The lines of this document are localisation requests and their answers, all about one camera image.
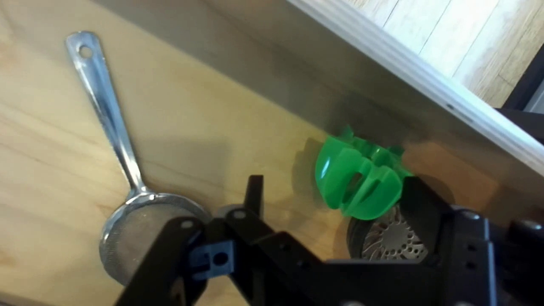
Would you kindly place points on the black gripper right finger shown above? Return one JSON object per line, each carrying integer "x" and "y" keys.
{"x": 253, "y": 196}

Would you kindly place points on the open wooden drawer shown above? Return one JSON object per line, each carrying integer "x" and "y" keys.
{"x": 213, "y": 93}

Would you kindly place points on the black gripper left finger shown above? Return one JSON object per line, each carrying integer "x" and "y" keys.
{"x": 163, "y": 276}

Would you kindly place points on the green round plastic object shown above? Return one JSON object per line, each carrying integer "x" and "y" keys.
{"x": 359, "y": 178}

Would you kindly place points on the metal strainer spoon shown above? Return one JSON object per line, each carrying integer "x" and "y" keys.
{"x": 131, "y": 229}

